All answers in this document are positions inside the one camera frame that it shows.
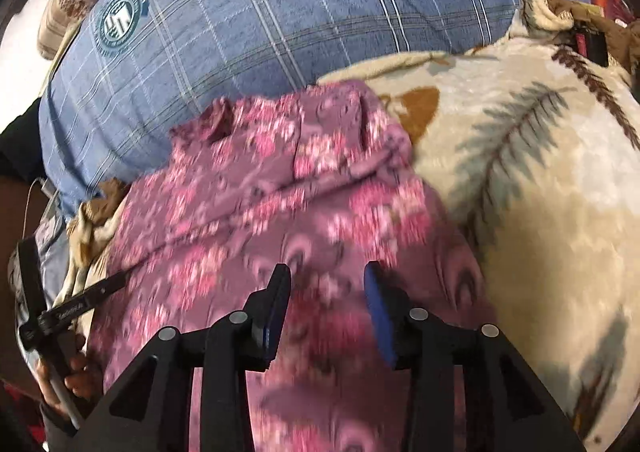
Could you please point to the blue plaid pillow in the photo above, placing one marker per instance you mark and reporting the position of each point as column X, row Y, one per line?
column 139, row 67

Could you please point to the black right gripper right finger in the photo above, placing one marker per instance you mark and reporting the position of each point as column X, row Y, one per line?
column 457, row 375

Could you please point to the pink floral small garment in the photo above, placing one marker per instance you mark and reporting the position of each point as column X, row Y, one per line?
column 320, row 181

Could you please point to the person's left hand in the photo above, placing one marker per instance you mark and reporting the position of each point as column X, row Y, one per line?
column 85, row 382

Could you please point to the cream leaf-pattern fleece blanket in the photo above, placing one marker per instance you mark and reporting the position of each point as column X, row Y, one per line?
column 534, row 152

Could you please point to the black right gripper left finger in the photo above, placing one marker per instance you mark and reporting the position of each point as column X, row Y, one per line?
column 175, row 374

